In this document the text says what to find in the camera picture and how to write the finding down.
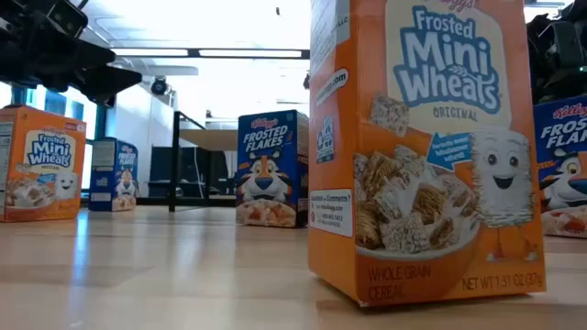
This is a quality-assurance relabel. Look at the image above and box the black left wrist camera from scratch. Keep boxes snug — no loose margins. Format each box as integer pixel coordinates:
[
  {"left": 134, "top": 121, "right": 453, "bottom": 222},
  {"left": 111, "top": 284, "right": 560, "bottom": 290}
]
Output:
[{"left": 45, "top": 0, "right": 89, "bottom": 39}]

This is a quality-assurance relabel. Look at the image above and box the orange Frosted Mini Wheats box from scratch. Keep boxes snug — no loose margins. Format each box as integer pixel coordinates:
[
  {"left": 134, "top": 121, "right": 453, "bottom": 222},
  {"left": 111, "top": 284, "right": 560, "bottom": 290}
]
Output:
[
  {"left": 307, "top": 0, "right": 548, "bottom": 307},
  {"left": 0, "top": 104, "right": 88, "bottom": 224}
]

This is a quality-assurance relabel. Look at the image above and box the long ceiling light bar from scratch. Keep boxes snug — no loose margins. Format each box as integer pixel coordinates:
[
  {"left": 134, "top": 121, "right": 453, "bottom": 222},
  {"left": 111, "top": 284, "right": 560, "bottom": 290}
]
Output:
[{"left": 109, "top": 47, "right": 311, "bottom": 61}]

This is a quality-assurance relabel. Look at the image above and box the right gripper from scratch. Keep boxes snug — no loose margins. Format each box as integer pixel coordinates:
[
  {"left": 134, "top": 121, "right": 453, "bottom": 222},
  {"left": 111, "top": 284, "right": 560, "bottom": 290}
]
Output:
[{"left": 526, "top": 0, "right": 587, "bottom": 105}]

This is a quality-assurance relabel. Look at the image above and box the blue Frosted Flakes box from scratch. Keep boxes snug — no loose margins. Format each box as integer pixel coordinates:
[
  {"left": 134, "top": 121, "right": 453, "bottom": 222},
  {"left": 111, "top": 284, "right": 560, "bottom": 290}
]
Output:
[
  {"left": 87, "top": 137, "right": 139, "bottom": 213},
  {"left": 235, "top": 108, "right": 310, "bottom": 229},
  {"left": 533, "top": 94, "right": 587, "bottom": 239}
]

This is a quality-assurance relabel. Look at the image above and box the black aluminium rig frame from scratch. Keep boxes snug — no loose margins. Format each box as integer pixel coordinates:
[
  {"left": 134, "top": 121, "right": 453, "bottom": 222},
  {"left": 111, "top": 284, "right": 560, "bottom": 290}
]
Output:
[{"left": 80, "top": 195, "right": 238, "bottom": 207}]

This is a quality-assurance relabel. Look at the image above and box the wooden shelf with black frame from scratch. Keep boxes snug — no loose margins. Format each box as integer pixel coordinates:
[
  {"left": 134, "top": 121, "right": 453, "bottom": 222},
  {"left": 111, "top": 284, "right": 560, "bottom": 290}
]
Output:
[{"left": 167, "top": 111, "right": 239, "bottom": 214}]

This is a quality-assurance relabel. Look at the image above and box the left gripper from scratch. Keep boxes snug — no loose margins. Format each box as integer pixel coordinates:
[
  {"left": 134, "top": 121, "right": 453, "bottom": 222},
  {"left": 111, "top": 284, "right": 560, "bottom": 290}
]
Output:
[{"left": 0, "top": 0, "right": 143, "bottom": 108}]

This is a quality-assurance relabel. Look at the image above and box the black cabinet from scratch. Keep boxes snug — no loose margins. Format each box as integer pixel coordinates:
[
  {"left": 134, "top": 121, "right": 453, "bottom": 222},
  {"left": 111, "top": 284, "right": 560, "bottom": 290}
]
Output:
[{"left": 149, "top": 146, "right": 238, "bottom": 198}]

